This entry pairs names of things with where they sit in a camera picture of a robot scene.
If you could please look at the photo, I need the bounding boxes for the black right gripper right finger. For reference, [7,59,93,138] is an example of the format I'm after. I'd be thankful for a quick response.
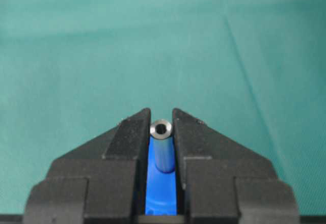
[172,108,300,223]

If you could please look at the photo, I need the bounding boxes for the green table mat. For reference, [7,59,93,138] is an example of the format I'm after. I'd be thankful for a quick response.
[1,0,325,215]

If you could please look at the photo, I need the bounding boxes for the silver metal shaft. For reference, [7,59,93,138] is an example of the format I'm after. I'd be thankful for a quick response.
[150,119,175,174]

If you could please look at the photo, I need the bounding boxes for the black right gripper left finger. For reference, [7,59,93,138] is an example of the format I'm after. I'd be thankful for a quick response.
[23,108,151,223]

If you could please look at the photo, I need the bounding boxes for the small blue plastic gear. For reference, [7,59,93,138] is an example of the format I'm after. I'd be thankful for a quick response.
[145,137,177,216]

